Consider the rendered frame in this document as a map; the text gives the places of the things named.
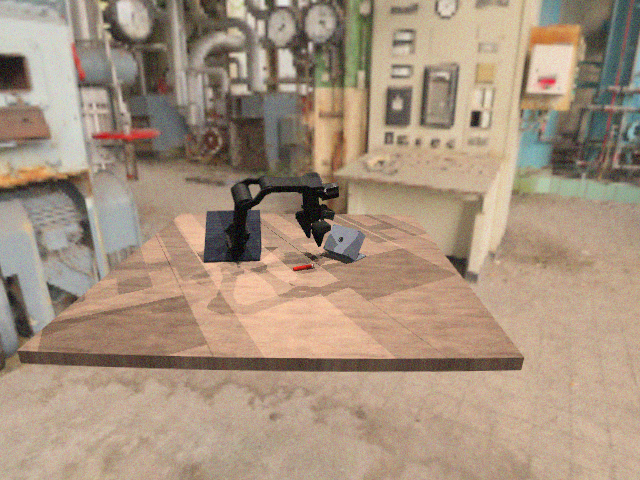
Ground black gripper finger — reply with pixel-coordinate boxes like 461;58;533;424
297;220;311;238
311;231;326;247

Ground grey sloped panel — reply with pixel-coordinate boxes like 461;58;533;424
323;224;366;262

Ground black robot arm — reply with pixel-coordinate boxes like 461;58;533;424
223;172;339;255

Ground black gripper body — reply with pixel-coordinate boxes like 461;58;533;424
295;203;331;234

